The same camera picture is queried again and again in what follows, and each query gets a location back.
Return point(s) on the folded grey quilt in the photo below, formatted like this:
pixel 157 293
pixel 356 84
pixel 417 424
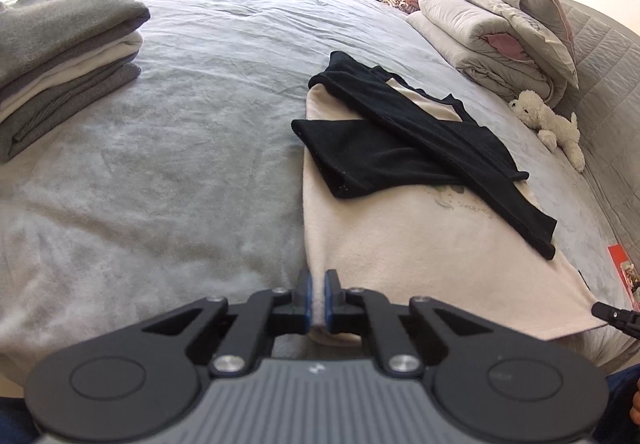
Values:
pixel 465 39

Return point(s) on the grey quilted headboard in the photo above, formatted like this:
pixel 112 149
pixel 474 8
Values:
pixel 605 89

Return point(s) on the white plush dog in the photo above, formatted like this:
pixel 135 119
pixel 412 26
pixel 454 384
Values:
pixel 545 119

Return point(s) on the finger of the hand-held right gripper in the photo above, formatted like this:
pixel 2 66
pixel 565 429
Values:
pixel 620 320

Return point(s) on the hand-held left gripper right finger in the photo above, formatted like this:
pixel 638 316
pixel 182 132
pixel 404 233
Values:
pixel 328 304

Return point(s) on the cream and black sweatshirt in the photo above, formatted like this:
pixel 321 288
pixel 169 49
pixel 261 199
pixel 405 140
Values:
pixel 400 249

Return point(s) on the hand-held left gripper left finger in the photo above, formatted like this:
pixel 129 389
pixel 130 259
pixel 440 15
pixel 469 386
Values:
pixel 306 304

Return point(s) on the light grey folded sweater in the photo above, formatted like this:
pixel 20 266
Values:
pixel 60 24

